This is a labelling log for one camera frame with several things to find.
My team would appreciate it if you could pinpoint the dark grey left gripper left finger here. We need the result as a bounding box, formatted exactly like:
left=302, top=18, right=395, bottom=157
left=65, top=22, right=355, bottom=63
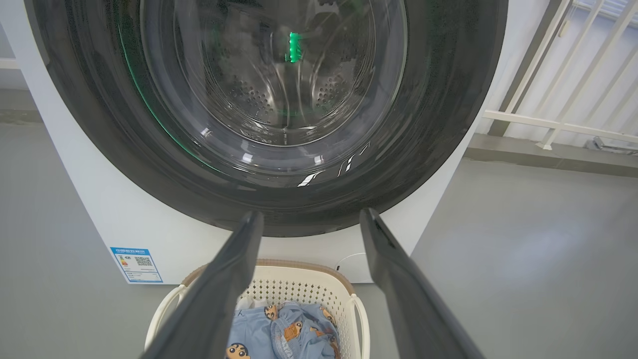
left=141, top=211, right=264, bottom=359

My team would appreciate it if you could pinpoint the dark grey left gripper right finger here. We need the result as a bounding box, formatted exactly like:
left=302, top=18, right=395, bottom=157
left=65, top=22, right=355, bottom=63
left=359, top=208, right=487, bottom=359

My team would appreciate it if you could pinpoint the blue cartoon print garment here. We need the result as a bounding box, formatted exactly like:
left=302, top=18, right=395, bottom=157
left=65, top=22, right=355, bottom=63
left=225, top=305, right=280, bottom=359
left=269, top=301, right=342, bottom=359

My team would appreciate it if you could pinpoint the black round washer door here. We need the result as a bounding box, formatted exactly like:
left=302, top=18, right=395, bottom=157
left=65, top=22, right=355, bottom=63
left=24, top=0, right=509, bottom=238

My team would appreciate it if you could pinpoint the cream perforated laundry basket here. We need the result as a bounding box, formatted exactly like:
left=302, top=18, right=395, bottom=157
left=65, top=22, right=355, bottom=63
left=145, top=259, right=371, bottom=359

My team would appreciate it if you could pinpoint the white front-load washing machine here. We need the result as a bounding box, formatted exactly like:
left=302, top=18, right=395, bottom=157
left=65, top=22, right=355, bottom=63
left=0, top=0, right=551, bottom=286

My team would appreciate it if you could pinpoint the round washer filter cover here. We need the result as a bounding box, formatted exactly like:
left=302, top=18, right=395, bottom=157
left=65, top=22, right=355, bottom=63
left=335, top=253, right=372, bottom=274

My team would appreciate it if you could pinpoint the blue energy label sticker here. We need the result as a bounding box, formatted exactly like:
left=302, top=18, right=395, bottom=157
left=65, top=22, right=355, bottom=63
left=110, top=247, right=163, bottom=284

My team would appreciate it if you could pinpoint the white metal railing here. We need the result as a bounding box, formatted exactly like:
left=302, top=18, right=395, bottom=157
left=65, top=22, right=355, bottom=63
left=482, top=0, right=638, bottom=151

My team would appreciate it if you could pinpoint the grey metal floor bracket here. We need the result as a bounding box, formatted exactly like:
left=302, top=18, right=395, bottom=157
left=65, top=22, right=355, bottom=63
left=586, top=137, right=638, bottom=156

